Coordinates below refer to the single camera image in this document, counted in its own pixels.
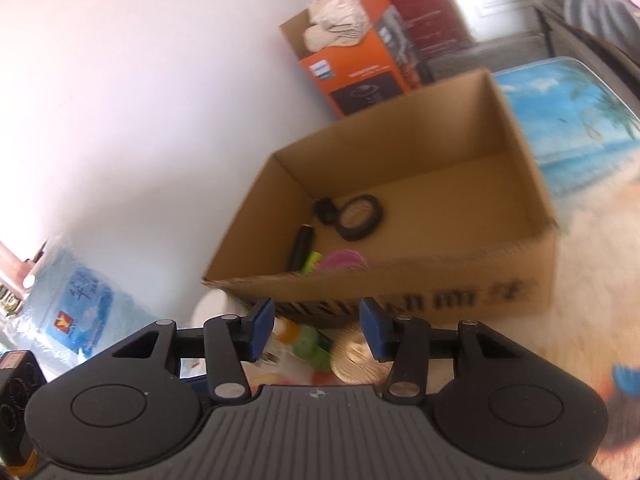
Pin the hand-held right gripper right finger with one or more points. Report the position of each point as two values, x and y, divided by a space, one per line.
375 327

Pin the black tape roll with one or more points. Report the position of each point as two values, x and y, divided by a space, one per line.
357 234

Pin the orange appliance carton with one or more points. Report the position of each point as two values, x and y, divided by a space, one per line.
350 75

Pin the blue water jug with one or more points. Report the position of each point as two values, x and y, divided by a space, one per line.
75 300

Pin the red wooden door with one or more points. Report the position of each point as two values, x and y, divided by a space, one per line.
425 10

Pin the small black cylinder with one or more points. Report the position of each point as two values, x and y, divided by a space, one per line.
324 210

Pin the purple plastic lid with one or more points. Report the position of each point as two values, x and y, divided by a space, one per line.
345 260

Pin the beige cloth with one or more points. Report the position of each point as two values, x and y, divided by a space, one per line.
335 20

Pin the gold round tin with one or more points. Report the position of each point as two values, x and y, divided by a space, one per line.
350 360

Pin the black lipstick tube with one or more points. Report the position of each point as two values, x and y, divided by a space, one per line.
300 247

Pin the green lip balm stick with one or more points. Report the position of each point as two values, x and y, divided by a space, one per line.
312 261

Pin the dark bed frame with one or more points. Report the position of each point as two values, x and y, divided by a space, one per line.
550 35

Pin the white pill bottle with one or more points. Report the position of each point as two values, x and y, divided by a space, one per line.
215 310

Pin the green dropper bottle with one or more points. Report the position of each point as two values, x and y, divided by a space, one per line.
307 347

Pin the grey blanket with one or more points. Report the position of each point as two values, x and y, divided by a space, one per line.
600 10

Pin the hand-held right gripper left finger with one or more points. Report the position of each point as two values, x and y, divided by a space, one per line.
260 327

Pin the brown cardboard box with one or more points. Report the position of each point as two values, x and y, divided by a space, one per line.
450 195

